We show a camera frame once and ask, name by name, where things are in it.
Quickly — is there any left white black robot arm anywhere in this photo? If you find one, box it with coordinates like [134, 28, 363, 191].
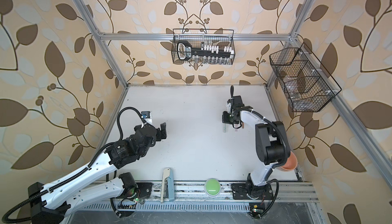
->
[2, 107, 167, 224]

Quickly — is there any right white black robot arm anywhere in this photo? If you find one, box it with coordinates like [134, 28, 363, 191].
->
[222, 86, 291, 200]

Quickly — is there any green round button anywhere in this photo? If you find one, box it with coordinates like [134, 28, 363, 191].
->
[204, 178, 221, 197]

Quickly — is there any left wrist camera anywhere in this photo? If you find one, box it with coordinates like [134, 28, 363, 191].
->
[141, 111, 153, 125]

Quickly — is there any black socket set rail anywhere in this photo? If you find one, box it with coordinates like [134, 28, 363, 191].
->
[174, 40, 235, 61]

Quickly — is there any rear black wire basket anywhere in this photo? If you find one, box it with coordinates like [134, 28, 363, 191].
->
[171, 28, 236, 66]

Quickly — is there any side black wire basket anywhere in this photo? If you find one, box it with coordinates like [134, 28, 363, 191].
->
[269, 43, 342, 112]

